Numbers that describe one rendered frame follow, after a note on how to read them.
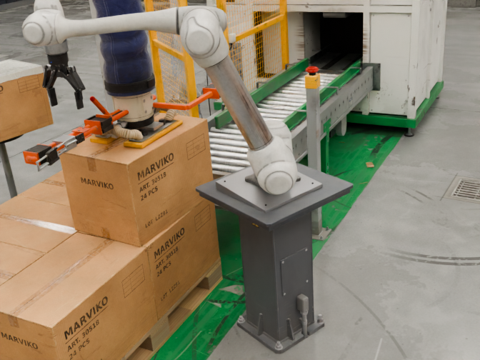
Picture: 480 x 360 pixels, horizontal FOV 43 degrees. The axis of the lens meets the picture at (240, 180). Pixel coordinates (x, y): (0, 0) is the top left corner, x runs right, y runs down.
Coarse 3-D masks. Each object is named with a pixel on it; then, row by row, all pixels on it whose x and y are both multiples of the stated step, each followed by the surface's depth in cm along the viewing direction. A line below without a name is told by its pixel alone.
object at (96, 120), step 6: (96, 114) 262; (102, 114) 261; (84, 120) 256; (90, 120) 255; (96, 120) 259; (102, 120) 258; (108, 120) 257; (102, 126) 255; (108, 126) 258; (96, 132) 256
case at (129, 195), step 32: (192, 128) 287; (64, 160) 270; (96, 160) 259; (128, 160) 254; (160, 160) 270; (192, 160) 291; (96, 192) 268; (128, 192) 257; (160, 192) 273; (192, 192) 296; (96, 224) 277; (128, 224) 265; (160, 224) 277
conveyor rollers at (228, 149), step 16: (304, 80) 496; (320, 80) 490; (272, 96) 456; (288, 96) 458; (304, 96) 452; (272, 112) 428; (288, 112) 422; (224, 128) 407; (224, 144) 379; (240, 144) 374; (224, 160) 352; (240, 160) 348
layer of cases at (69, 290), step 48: (48, 192) 328; (0, 240) 283; (48, 240) 279; (96, 240) 276; (192, 240) 302; (0, 288) 246; (48, 288) 243; (96, 288) 241; (144, 288) 270; (0, 336) 239; (48, 336) 223; (96, 336) 244
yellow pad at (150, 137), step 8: (160, 120) 283; (176, 120) 289; (160, 128) 281; (168, 128) 281; (144, 136) 272; (152, 136) 272; (160, 136) 276; (128, 144) 267; (136, 144) 265; (144, 144) 266
